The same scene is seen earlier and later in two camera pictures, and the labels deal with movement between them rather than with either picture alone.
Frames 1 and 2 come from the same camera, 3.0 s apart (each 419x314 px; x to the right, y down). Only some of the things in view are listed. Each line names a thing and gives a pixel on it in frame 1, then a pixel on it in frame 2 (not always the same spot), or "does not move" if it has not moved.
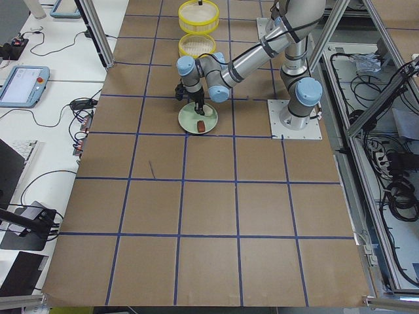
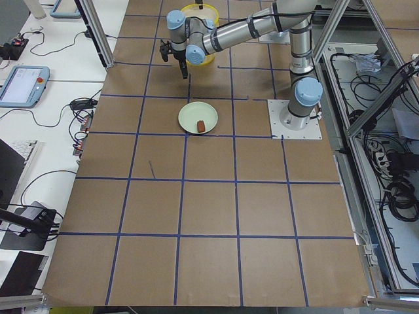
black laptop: x=12 y=163 does not move
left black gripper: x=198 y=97 → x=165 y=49
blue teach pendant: x=24 y=86 does not move
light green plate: x=188 y=118 does not move
